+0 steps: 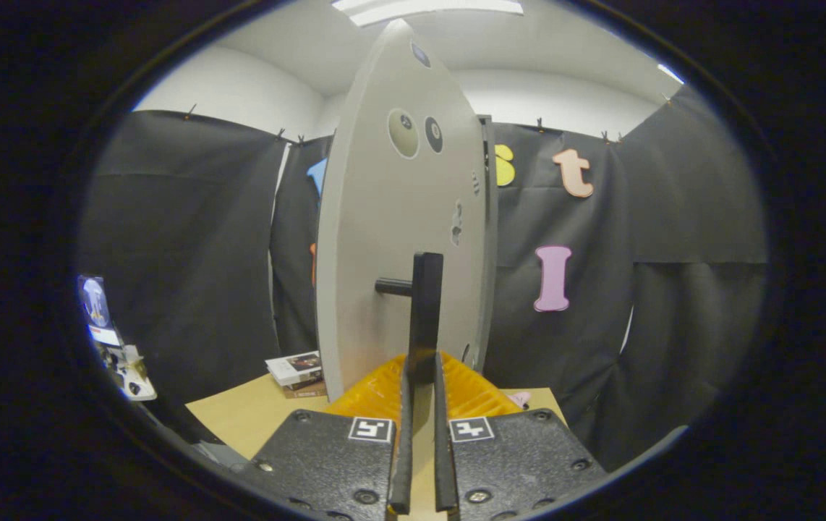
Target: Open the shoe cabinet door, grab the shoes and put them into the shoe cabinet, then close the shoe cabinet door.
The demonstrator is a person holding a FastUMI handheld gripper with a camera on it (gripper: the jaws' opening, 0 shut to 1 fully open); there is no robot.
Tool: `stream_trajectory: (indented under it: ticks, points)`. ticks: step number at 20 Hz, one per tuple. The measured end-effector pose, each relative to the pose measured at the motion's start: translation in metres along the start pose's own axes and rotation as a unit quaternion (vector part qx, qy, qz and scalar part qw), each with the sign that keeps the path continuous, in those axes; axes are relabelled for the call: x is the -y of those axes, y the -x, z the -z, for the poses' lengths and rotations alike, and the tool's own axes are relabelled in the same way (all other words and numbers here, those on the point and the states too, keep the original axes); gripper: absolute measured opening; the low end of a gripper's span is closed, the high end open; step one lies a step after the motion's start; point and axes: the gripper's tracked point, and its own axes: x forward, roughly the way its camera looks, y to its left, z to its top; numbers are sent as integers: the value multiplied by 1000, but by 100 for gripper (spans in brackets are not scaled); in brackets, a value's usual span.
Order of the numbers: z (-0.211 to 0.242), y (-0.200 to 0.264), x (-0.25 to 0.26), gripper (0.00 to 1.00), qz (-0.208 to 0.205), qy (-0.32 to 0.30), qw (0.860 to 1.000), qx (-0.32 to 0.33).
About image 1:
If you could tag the brown book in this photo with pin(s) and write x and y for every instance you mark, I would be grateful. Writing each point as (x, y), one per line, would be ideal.
(308, 391)

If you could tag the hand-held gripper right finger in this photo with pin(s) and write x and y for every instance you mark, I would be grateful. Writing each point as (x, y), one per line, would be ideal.
(443, 449)

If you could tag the white magazine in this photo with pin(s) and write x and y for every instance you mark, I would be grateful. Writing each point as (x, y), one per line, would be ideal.
(294, 367)

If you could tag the pink green plush toy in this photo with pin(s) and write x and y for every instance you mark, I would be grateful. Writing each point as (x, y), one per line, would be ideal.
(520, 398)

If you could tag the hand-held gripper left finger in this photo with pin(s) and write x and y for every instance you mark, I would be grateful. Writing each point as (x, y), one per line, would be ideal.
(402, 449)

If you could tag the beige shoe cabinet door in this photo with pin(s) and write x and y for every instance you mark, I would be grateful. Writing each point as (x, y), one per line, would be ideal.
(362, 217)

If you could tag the long ceiling light panel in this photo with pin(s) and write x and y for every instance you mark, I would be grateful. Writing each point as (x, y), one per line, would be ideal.
(427, 9)

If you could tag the white plastic object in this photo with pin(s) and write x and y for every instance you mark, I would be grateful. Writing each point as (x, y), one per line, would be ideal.
(131, 373)

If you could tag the black backdrop cloth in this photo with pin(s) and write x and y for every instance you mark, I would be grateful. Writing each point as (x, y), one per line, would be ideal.
(189, 253)

